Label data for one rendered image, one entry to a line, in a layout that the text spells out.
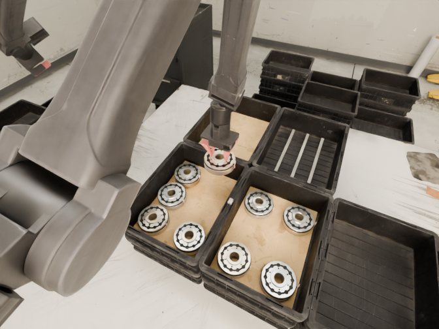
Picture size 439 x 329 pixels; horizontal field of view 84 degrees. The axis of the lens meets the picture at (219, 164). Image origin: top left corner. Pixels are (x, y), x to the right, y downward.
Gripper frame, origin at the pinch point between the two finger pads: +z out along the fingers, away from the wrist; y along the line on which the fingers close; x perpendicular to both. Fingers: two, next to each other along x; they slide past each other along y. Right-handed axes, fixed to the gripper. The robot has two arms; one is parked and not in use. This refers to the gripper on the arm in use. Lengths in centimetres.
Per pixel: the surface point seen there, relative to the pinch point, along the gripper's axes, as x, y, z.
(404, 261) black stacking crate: -2, -64, 20
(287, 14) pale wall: -320, 49, 39
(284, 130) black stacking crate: -46, -14, 17
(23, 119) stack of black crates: -21, 164, 52
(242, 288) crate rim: 30.3, -21.1, 11.5
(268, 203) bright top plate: -1.5, -19.2, 16.7
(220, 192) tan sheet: -0.4, -0.8, 19.7
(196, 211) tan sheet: 10.6, 3.4, 20.3
